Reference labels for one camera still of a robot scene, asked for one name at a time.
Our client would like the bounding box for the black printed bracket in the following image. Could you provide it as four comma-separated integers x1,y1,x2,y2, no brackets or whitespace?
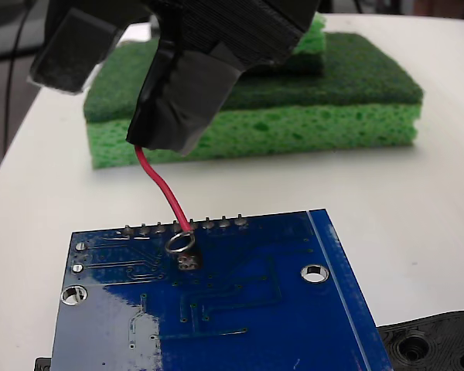
33,308,464,371

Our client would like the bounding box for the thin black cable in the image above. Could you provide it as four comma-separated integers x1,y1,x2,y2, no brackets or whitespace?
3,3,34,155

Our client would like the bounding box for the blue circuit board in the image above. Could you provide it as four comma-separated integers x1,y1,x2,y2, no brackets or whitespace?
49,208,395,371

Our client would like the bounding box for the red wire with metal loop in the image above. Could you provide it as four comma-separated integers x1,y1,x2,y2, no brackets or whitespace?
134,144,198,257

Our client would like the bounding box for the large green sponge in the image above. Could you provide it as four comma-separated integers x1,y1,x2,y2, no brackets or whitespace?
83,32,425,170

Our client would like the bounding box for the black printed gripper body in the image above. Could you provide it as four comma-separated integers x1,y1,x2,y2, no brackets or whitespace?
146,0,319,71

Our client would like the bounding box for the small green sponge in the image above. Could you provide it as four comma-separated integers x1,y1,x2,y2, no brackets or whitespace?
251,11,328,77

